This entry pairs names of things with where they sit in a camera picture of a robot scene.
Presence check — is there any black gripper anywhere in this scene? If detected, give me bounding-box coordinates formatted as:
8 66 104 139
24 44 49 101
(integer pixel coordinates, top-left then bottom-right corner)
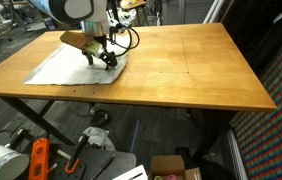
84 34 119 72

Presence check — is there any white cloth towel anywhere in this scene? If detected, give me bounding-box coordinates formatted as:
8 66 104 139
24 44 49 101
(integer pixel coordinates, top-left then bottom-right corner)
23 32 131 86

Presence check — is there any crumpled white cloth pile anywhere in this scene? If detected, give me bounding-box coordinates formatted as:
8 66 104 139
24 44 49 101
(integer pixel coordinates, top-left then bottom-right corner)
114 7 137 31

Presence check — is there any round wooden stool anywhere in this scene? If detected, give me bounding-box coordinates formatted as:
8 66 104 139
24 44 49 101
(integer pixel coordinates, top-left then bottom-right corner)
119 0 150 27

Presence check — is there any crumpled white rag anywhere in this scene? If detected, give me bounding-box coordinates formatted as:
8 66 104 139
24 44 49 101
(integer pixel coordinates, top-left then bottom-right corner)
82 126 117 152

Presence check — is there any black table leg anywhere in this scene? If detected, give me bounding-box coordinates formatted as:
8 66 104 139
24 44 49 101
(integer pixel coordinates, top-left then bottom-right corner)
185 107 237 162
0 95 76 146

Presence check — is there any orange black bar clamp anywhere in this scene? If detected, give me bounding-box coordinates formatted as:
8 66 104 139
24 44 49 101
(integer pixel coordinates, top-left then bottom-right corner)
63 133 91 175

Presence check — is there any grey pegboard panel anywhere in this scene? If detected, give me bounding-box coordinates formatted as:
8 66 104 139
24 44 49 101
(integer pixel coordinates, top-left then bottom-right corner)
160 0 215 25

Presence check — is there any black perforated board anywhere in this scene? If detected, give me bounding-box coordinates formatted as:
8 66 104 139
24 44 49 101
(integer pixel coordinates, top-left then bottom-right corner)
46 147 138 180

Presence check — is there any black pen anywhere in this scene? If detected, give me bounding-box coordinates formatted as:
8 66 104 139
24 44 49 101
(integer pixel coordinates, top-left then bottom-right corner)
90 152 117 180

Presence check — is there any orange spirit level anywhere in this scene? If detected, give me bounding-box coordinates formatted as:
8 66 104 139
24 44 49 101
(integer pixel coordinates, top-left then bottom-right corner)
27 137 52 180

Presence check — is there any white flat box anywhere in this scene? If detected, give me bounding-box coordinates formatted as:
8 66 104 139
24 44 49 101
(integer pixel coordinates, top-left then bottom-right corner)
112 164 149 180

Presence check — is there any white pipe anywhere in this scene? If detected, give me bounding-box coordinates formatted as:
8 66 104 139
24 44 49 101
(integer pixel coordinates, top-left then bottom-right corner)
202 0 221 24
208 0 227 24

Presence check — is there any small open cardboard box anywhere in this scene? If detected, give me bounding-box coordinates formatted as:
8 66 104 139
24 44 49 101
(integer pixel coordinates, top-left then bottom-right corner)
148 154 203 180

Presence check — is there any white paper bucket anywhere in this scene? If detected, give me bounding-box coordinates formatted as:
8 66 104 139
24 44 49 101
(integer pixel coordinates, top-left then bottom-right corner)
0 144 31 180

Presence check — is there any black camera cable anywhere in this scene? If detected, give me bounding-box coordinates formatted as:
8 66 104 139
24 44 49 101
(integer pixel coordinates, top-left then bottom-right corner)
106 24 141 58

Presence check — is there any black camera stand pole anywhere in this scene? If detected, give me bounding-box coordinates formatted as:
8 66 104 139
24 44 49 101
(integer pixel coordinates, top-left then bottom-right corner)
108 0 123 25

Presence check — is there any coiled black cable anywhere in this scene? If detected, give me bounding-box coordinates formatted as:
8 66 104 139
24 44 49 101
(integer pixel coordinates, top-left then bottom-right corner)
90 107 112 128

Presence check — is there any black clamp handle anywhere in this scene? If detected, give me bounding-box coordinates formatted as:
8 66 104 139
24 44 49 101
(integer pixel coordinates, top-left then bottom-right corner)
8 127 29 151

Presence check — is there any silver ribbed rail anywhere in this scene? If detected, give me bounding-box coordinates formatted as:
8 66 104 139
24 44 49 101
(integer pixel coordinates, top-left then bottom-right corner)
226 127 249 180

